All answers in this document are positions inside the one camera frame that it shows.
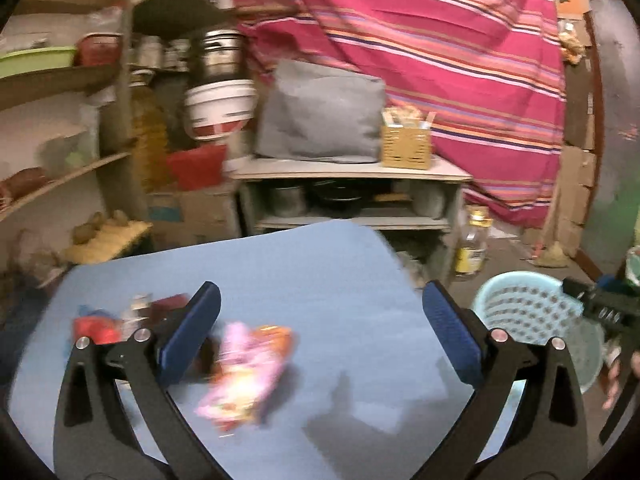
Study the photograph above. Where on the pink snack wrapper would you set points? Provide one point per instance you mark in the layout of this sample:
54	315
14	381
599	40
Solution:
237	380

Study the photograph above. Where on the light blue plastic basket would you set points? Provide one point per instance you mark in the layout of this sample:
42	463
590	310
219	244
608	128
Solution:
525	310

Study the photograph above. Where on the light blue table mat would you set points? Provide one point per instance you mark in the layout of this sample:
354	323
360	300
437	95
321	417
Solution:
325	285

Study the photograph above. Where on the grey cushion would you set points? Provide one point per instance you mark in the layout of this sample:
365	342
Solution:
320	115

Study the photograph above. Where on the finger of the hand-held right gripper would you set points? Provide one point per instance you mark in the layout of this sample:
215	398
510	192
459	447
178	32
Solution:
575	290

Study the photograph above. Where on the low wooden cabinet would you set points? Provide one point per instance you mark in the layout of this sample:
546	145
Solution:
350	172

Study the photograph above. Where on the yellow oil jug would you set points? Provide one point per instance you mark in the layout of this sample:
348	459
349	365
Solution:
149	135

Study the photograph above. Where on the cardboard wall panel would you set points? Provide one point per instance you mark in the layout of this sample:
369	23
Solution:
575	170

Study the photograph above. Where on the small white crumpled wrapper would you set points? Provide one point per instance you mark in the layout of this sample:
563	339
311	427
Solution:
136	312

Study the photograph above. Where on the straw broom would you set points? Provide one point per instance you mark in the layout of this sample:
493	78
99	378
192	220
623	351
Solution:
550	257

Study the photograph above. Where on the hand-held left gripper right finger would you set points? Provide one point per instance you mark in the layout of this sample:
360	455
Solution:
450	332

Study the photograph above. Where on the small metal pot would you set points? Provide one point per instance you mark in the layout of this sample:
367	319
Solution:
286	201

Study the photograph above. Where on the red snack wrapper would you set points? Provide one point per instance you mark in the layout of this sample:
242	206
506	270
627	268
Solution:
95	327

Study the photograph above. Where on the cardboard box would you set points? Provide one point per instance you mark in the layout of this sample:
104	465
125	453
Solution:
195	215

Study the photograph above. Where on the green plastic basin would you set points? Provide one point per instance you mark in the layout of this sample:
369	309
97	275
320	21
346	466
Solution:
35	60

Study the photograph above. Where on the yellow woven basket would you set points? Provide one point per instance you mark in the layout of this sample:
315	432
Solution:
406	147

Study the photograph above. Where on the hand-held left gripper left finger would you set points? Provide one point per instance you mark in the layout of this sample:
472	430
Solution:
192	332

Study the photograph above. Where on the orange snack wrapper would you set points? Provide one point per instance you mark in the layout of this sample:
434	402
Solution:
272	342

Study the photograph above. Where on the red plastic basin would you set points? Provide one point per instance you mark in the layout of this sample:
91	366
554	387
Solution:
195	167

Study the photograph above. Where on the stacked steel pot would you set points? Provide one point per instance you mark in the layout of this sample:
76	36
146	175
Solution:
220	55

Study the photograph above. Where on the pink striped cloth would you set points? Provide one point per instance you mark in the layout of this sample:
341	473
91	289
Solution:
450	60

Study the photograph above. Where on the clear bottle with yellow label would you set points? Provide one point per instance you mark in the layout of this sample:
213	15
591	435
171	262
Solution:
471	252

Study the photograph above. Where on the clear plastic container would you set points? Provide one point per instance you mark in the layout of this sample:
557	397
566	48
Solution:
67	152

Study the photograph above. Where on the grey pot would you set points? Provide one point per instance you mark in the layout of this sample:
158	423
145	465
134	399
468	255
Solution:
429	201

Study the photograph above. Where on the reddish brown bag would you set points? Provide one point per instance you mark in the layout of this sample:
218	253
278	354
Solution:
22	185

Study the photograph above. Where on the brown wrapper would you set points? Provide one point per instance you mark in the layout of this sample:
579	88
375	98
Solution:
209	355

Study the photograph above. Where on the brown potato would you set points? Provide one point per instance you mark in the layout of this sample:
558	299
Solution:
89	227
120	217

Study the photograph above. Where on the dark red wrapper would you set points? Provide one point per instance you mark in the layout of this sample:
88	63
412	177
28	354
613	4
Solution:
167	307

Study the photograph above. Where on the wooden shelf unit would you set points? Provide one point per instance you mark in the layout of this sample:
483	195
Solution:
55	85

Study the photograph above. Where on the red plastic container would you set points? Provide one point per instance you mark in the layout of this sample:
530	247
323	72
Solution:
99	50

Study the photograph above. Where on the white bucket with red band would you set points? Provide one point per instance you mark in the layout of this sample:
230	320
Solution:
219	110

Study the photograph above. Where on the person's right hand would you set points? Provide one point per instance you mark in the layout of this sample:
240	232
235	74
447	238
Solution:
614	382

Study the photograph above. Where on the black pan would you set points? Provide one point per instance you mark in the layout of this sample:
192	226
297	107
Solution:
336	197

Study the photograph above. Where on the yellow egg tray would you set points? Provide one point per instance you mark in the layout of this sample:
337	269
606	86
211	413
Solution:
107	245

